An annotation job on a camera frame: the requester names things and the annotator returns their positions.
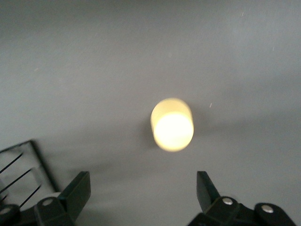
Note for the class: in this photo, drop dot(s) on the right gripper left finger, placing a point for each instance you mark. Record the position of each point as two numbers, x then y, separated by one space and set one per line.
70 202

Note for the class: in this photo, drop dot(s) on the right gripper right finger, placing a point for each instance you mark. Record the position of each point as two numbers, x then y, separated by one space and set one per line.
211 207

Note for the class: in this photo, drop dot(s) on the yellow plastic cup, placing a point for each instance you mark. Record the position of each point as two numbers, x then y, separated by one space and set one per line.
172 129

